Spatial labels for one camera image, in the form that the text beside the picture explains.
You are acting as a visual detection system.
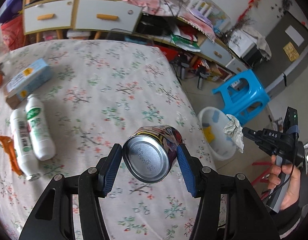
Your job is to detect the person's right forearm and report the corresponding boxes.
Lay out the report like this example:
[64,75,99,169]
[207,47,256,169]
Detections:
[272,172,308,240]

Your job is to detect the white waste bin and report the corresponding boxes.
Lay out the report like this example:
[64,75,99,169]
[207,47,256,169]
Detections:
[197,106,238,161]

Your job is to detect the orange wrapper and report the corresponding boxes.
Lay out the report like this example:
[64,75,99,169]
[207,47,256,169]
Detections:
[0,135,23,176]

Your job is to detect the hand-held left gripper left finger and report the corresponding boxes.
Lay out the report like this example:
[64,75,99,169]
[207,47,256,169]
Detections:
[19,143,123,240]

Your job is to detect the map poster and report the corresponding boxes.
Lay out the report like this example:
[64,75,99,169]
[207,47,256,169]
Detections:
[191,0,231,28]

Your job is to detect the white drawer cabinet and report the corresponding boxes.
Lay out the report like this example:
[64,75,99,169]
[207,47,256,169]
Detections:
[21,0,144,37]

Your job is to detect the silver foil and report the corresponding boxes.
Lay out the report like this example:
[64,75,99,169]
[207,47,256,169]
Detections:
[223,114,244,153]

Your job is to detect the white drawer with orange handle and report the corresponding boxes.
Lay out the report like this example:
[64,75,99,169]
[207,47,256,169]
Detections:
[24,0,75,34]

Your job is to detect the white paper sheet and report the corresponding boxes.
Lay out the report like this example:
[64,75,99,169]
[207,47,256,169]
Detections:
[285,25,305,47]

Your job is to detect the red printed drink can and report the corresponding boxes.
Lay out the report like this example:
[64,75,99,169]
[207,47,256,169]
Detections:
[122,124,182,184]

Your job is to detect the black floor device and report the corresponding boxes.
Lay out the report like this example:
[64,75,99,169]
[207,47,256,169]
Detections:
[180,60,189,79]
[197,67,207,89]

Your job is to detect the red box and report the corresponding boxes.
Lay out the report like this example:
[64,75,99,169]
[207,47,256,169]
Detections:
[161,47,179,60]

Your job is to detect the blue plastic stool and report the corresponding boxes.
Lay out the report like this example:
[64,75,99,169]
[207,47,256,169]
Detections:
[212,69,271,127]

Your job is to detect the wide white drawer orange handle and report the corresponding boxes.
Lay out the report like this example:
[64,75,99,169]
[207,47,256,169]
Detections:
[74,0,143,32]

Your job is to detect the purple ball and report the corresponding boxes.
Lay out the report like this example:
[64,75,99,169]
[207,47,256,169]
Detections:
[0,0,25,23]

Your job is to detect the white rack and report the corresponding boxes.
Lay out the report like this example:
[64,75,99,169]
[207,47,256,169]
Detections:
[196,0,213,15]

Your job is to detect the person's right hand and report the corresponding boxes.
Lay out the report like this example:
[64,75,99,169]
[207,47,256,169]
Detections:
[267,154,302,212]

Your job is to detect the red bag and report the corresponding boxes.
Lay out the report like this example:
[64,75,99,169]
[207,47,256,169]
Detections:
[1,16,25,52]

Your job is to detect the white bottle with green label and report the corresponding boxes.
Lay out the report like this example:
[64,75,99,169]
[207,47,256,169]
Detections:
[25,94,56,161]

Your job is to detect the white box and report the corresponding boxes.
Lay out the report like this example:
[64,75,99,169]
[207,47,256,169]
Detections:
[229,29,257,59]

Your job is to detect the dried branches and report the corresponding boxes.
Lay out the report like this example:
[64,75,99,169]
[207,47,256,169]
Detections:
[223,15,256,45]

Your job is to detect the black appliance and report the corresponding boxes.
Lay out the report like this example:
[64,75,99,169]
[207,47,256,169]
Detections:
[241,42,266,68]

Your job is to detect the grey drawer with orange handle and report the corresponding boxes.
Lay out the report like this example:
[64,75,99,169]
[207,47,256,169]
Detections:
[200,39,232,65]

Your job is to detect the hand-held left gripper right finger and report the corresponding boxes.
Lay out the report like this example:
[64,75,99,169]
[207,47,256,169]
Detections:
[176,144,281,240]

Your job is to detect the green and white bag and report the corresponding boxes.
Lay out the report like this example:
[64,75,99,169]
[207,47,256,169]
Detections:
[170,34,201,53]

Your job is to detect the low wooden cabinet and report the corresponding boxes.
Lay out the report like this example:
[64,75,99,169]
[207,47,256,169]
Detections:
[134,12,247,74]

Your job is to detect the yellow note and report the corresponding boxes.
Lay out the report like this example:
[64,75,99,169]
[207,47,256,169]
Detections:
[283,42,300,62]

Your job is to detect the light blue carton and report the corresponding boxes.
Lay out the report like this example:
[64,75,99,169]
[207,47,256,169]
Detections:
[5,58,53,110]

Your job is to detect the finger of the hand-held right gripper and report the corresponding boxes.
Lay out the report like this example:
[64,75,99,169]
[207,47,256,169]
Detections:
[241,127,264,140]
[254,139,277,157]

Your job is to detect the white bottle with barcode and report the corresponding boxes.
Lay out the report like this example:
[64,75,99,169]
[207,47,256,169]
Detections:
[10,109,41,182]

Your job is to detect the small grey drawer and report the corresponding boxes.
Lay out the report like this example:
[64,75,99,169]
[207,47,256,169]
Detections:
[225,57,247,74]

